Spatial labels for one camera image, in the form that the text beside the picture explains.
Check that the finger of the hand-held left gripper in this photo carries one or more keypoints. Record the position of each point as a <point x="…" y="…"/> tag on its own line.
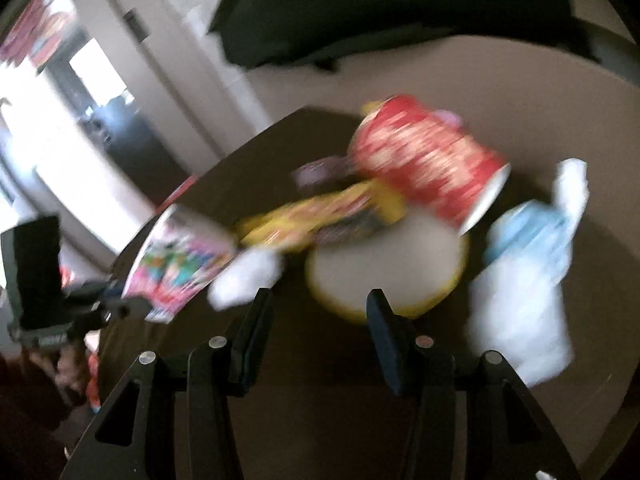
<point x="122" y="307"/>

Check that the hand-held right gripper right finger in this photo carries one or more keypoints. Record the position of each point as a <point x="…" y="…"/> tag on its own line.
<point x="387" y="345"/>

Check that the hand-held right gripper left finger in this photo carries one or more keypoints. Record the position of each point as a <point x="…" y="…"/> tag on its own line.
<point x="252" y="342"/>

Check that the white tissue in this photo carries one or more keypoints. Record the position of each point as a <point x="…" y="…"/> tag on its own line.
<point x="245" y="277"/>

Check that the pink colourful paper cup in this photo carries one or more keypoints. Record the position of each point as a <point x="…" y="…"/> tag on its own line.
<point x="175" y="265"/>

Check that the round yellow-rimmed lid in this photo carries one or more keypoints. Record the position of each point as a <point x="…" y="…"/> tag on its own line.
<point x="385" y="265"/>

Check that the white plastic wrapper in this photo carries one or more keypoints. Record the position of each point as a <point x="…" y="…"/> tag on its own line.
<point x="520" y="320"/>

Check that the yellow snack wrapper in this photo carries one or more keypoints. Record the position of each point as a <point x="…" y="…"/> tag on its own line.
<point x="320" y="215"/>

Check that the red patterned paper cup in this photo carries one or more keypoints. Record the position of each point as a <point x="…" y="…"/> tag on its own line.
<point x="430" y="170"/>

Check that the white and blue packet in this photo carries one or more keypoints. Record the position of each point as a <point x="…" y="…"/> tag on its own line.
<point x="530" y="230"/>

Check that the black cloth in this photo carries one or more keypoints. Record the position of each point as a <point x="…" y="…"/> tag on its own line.
<point x="390" y="10"/>

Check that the red wall decoration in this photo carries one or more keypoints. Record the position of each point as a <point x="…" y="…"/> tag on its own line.
<point x="32" y="32"/>

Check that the dark wall switch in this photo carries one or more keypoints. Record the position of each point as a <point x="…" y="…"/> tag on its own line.
<point x="135" y="24"/>

